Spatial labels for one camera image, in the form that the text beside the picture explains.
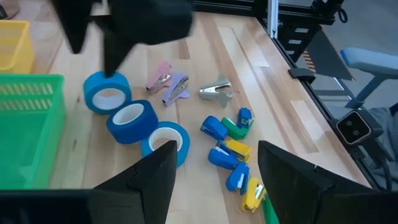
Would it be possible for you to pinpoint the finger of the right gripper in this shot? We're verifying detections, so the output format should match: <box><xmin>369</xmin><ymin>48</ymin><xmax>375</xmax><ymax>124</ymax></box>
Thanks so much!
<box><xmin>51</xmin><ymin>0</ymin><xmax>94</xmax><ymax>54</ymax></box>
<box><xmin>95</xmin><ymin>15</ymin><xmax>137</xmax><ymax>78</ymax></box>

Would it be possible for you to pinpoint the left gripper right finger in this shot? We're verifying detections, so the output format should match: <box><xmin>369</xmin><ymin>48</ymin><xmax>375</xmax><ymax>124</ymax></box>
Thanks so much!
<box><xmin>257</xmin><ymin>140</ymin><xmax>333</xmax><ymax>224</ymax></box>

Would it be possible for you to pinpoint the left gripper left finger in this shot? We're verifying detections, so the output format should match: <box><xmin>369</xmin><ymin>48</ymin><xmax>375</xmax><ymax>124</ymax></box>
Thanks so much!
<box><xmin>88</xmin><ymin>140</ymin><xmax>178</xmax><ymax>224</ymax></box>

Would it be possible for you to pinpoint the green mini stapler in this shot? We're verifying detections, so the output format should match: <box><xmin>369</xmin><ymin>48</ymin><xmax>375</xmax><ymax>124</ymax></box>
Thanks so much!
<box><xmin>221</xmin><ymin>116</ymin><xmax>251</xmax><ymax>141</ymax></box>
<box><xmin>261</xmin><ymin>194</ymin><xmax>280</xmax><ymax>224</ymax></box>

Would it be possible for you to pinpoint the yellow mini stapler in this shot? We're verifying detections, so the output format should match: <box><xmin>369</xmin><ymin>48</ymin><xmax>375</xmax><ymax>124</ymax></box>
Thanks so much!
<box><xmin>241</xmin><ymin>177</ymin><xmax>267</xmax><ymax>214</ymax></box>
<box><xmin>224</xmin><ymin>139</ymin><xmax>252</xmax><ymax>162</ymax></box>

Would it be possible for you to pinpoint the light blue tape roll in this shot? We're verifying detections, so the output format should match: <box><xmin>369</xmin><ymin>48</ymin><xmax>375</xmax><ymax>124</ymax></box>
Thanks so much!
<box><xmin>83</xmin><ymin>70</ymin><xmax>132</xmax><ymax>115</ymax></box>
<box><xmin>140</xmin><ymin>121</ymin><xmax>191</xmax><ymax>169</ymax></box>

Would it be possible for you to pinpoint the pink staple remover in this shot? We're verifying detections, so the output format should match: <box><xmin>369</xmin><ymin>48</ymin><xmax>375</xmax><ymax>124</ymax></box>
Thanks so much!
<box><xmin>145</xmin><ymin>60</ymin><xmax>173</xmax><ymax>95</ymax></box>

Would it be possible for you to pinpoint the dark blue tape roll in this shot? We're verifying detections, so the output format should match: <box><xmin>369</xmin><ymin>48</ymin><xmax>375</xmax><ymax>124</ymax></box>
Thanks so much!
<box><xmin>106</xmin><ymin>99</ymin><xmax>159</xmax><ymax>145</ymax></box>

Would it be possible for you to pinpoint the purple staple remover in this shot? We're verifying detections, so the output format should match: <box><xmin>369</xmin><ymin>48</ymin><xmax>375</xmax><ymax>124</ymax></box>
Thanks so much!
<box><xmin>161</xmin><ymin>72</ymin><xmax>191</xmax><ymax>108</ymax></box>

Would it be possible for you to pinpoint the grey staple remover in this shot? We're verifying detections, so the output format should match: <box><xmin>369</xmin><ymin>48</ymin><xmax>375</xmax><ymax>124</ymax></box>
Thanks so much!
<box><xmin>198</xmin><ymin>74</ymin><xmax>234</xmax><ymax>108</ymax></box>

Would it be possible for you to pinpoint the yellow plastic basket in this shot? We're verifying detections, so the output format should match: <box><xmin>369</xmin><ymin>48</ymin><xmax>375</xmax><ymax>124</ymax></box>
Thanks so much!
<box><xmin>0</xmin><ymin>20</ymin><xmax>35</xmax><ymax>75</ymax></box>

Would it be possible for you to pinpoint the black edge clip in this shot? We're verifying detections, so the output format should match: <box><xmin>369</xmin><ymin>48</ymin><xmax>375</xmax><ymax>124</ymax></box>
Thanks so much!
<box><xmin>287</xmin><ymin>67</ymin><xmax>317</xmax><ymax>84</ymax></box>

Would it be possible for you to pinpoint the person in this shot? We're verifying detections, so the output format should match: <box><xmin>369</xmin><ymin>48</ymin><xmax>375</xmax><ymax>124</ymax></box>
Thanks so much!
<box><xmin>362</xmin><ymin>102</ymin><xmax>398</xmax><ymax>190</ymax></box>

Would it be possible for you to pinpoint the green plastic basket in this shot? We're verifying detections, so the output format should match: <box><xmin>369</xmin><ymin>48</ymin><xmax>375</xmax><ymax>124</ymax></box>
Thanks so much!
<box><xmin>0</xmin><ymin>73</ymin><xmax>67</xmax><ymax>190</ymax></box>

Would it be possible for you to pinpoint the blue padded bench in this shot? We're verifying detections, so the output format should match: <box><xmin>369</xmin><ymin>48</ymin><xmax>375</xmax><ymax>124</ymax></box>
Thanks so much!
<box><xmin>340</xmin><ymin>47</ymin><xmax>398</xmax><ymax>110</ymax></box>

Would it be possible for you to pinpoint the black table-level camera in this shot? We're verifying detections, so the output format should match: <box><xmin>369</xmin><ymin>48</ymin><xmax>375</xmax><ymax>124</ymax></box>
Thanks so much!
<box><xmin>335</xmin><ymin>109</ymin><xmax>385</xmax><ymax>147</ymax></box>

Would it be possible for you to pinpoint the black camera cable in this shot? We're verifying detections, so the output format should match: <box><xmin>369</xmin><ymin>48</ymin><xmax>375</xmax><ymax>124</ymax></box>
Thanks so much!
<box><xmin>348</xmin><ymin>141</ymin><xmax>394</xmax><ymax>191</ymax></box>

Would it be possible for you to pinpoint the silver aluminium post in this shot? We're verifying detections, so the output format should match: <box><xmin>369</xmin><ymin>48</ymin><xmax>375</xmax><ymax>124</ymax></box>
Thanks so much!
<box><xmin>266</xmin><ymin>0</ymin><xmax>280</xmax><ymax>40</ymax></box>

